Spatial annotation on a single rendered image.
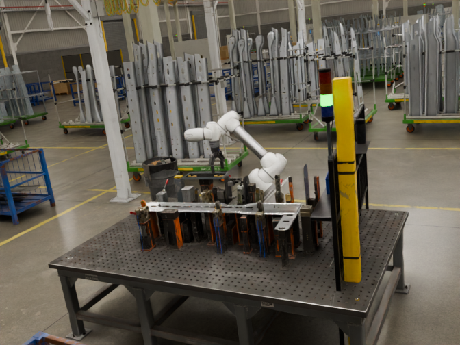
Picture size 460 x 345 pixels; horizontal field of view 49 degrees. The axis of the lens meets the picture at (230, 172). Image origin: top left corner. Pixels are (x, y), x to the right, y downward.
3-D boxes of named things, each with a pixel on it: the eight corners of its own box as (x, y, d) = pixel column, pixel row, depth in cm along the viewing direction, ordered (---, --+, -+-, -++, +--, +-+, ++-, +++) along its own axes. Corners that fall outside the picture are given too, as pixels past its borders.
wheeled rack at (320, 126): (359, 142, 959) (354, 47, 911) (309, 142, 1004) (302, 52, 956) (377, 120, 1122) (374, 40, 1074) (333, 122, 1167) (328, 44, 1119)
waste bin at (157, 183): (142, 214, 704) (133, 165, 685) (163, 201, 750) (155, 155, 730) (171, 217, 681) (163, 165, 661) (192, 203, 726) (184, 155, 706)
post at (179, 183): (180, 225, 454) (172, 179, 442) (183, 222, 461) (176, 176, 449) (187, 225, 452) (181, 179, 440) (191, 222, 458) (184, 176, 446)
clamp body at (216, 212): (213, 254, 387) (208, 212, 378) (219, 247, 398) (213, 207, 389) (224, 254, 384) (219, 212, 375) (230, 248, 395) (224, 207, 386)
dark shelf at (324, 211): (310, 221, 350) (309, 217, 350) (330, 181, 431) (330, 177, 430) (341, 222, 342) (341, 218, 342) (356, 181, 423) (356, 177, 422)
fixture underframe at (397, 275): (66, 337, 427) (48, 267, 409) (170, 255, 562) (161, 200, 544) (370, 412, 308) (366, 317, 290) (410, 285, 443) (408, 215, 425)
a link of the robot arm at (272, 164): (274, 180, 471) (291, 163, 470) (273, 179, 455) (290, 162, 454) (217, 124, 483) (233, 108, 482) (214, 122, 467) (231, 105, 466)
